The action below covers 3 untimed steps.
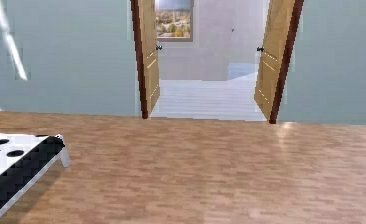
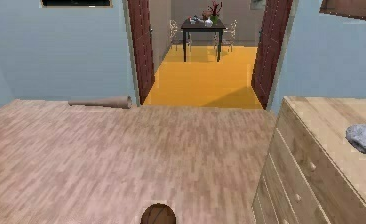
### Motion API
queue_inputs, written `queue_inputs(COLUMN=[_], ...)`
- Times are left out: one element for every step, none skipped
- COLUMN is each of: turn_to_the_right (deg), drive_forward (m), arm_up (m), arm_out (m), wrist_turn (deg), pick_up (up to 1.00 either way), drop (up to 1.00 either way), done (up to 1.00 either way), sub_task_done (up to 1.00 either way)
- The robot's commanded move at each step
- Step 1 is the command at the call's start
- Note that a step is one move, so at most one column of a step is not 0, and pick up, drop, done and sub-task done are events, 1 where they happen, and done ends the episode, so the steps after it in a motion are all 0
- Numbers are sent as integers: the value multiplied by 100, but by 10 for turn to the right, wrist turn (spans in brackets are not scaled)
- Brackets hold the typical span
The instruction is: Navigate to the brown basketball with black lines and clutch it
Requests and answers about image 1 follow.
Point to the light wooden room door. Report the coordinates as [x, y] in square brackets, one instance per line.
[272, 63]
[148, 53]

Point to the framed landscape picture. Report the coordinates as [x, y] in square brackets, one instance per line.
[173, 20]

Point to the white bed with black dots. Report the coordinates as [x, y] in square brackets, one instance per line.
[14, 160]

